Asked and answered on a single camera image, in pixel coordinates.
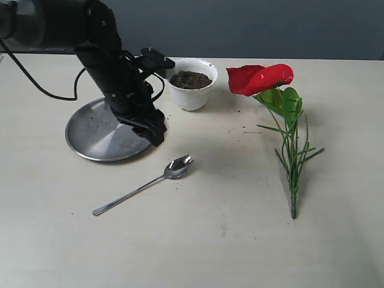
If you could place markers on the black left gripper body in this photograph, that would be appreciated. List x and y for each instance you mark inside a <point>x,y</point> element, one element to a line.
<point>136,116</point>

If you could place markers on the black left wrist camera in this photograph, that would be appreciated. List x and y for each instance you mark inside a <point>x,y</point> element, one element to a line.
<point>155,62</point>

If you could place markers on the dark soil in pot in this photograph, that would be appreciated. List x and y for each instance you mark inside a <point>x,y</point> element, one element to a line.
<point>190,80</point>

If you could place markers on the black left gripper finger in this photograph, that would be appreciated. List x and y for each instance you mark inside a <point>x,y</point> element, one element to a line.
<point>145,133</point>
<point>156,132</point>

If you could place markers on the stainless steel spork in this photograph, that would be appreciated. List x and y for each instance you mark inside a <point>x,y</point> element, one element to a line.
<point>174,170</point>

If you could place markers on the round stainless steel plate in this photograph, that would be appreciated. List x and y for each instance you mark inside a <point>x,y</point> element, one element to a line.
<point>95,134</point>

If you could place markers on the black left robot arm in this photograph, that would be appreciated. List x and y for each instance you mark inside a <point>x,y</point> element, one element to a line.
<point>89,29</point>

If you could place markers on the red artificial anthurium flower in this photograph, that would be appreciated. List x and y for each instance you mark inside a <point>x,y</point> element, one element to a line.
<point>270,86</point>

